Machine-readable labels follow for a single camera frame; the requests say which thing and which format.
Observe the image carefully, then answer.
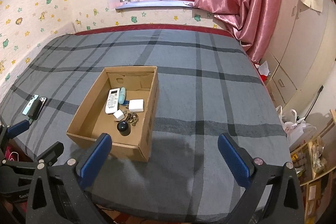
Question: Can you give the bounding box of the dark round ball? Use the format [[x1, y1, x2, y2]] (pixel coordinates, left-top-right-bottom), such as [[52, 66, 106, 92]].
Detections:
[[117, 121, 129, 134]]

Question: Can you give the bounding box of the small white plug adapter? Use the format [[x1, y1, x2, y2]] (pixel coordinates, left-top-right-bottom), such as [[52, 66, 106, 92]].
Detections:
[[113, 109, 125, 122]]

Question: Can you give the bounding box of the metal key bunch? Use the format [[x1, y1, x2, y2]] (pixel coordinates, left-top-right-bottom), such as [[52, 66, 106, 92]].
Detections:
[[124, 113, 139, 126]]

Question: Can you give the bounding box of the white air conditioner remote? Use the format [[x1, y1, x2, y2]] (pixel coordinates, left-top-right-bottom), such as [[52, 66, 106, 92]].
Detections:
[[105, 88, 120, 114]]

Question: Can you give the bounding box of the brown cardboard box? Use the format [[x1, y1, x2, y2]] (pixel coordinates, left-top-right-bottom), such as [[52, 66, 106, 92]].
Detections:
[[66, 66, 159, 162]]

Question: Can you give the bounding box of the light blue cosmetic tube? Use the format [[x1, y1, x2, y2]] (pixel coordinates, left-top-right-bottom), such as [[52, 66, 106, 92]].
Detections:
[[118, 87, 126, 105]]

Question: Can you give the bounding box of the large white charger block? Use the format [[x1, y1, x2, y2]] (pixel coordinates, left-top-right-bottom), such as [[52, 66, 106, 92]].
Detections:
[[128, 99, 144, 113]]

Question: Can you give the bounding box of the light blue smartphone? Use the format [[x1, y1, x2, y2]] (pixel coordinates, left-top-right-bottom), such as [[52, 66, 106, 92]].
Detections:
[[22, 94, 39, 115]]

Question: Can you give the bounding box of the black power bank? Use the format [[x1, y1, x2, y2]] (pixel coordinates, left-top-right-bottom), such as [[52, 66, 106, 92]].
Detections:
[[27, 99, 39, 120]]

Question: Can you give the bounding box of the dark cased smartphone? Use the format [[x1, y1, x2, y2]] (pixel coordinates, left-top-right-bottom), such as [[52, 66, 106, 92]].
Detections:
[[35, 97, 47, 118]]

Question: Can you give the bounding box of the white plastic bag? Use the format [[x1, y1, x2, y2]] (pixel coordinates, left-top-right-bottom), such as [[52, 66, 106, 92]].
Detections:
[[276, 105, 317, 151]]

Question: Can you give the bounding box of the wooden shelf unit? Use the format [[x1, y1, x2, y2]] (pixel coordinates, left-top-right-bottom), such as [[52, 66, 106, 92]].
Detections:
[[291, 110, 335, 223]]

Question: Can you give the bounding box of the grey plaid blanket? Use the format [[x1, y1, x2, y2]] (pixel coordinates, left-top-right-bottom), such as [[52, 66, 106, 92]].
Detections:
[[1, 30, 290, 223]]

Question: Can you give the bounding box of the beige wardrobe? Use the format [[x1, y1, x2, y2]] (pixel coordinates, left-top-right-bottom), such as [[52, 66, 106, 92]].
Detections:
[[261, 0, 335, 112]]

